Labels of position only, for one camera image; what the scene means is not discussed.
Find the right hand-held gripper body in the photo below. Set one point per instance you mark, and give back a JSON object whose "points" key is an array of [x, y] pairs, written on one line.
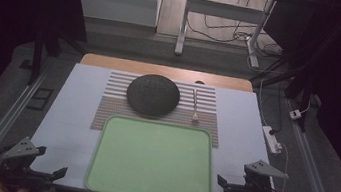
{"points": [[262, 169]]}

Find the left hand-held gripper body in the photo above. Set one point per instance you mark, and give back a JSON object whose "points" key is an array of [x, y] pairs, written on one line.
{"points": [[21, 151]]}

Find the person's left hand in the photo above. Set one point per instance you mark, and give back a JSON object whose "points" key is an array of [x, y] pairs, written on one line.
{"points": [[5, 189]]}

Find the white power strip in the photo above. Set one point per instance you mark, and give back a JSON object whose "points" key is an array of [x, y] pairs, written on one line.
{"points": [[272, 140]]}

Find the black plug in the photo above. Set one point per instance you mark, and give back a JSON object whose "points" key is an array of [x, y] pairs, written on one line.
{"points": [[274, 131]]}

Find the striped woven placemat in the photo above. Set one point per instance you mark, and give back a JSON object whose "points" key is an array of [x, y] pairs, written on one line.
{"points": [[202, 132]]}

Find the small white adapter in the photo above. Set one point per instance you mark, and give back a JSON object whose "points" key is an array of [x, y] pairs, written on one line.
{"points": [[295, 114]]}

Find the green plastic tray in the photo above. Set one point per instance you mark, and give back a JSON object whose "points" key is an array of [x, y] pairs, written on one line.
{"points": [[152, 160]]}

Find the small pale fork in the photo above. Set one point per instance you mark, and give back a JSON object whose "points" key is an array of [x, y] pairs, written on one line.
{"points": [[195, 104]]}

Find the black metal stand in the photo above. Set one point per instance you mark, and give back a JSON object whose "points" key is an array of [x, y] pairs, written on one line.
{"points": [[295, 80], [37, 57]]}

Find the small dark round object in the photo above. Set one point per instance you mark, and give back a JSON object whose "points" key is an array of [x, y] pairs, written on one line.
{"points": [[199, 82]]}

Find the dark round plate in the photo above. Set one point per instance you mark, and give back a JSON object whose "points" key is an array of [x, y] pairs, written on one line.
{"points": [[153, 95]]}

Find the metal floor rail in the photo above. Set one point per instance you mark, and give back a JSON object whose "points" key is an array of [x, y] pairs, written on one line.
{"points": [[2, 129], [313, 170]]}

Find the black rectangular floor frame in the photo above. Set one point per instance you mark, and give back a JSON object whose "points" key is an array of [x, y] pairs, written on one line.
{"points": [[40, 99]]}

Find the white desk frame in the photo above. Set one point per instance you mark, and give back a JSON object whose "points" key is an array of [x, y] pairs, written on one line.
{"points": [[224, 10]]}

